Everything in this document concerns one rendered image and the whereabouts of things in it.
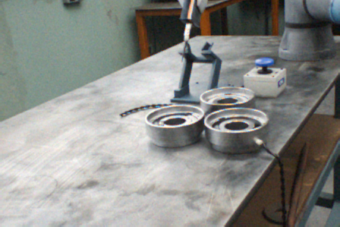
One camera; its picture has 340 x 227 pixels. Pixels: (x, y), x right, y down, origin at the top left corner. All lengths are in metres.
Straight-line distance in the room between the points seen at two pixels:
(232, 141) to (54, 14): 2.08
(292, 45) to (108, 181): 0.72
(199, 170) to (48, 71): 2.04
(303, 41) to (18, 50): 1.68
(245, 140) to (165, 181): 0.14
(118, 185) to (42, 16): 2.02
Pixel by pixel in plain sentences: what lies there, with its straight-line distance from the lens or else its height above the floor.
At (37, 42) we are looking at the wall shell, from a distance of 2.55.
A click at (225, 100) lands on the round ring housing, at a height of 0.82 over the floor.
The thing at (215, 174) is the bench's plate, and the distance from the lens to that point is 0.62.
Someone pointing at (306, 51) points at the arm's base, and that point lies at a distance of 1.18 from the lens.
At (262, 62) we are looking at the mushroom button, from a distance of 0.91.
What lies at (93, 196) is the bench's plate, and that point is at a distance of 0.61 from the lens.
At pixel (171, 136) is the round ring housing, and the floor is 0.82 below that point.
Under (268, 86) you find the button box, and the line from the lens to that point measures 0.91.
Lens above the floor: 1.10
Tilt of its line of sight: 18 degrees down
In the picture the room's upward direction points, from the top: 6 degrees counter-clockwise
